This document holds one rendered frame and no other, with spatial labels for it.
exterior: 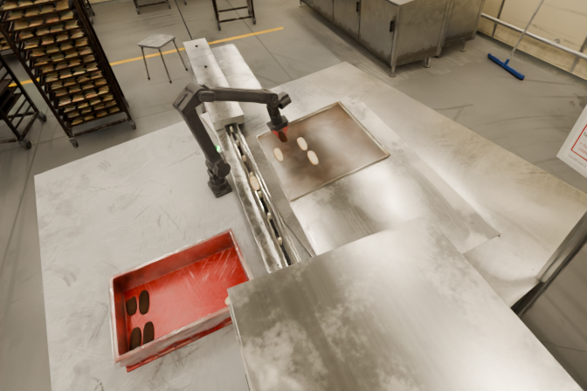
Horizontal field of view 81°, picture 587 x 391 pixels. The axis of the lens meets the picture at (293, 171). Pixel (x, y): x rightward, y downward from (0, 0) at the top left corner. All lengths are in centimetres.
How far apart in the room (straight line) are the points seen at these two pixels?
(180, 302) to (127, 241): 41
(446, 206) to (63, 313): 147
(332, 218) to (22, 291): 221
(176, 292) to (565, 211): 160
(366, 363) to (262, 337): 20
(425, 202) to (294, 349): 87
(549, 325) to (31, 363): 288
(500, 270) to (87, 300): 153
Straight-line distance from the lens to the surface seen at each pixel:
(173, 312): 139
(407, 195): 145
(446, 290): 83
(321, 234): 137
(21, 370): 266
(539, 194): 187
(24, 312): 287
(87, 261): 169
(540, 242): 167
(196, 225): 160
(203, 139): 149
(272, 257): 137
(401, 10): 396
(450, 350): 77
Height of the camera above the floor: 200
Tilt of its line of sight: 43 degrees down
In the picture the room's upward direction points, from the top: 5 degrees counter-clockwise
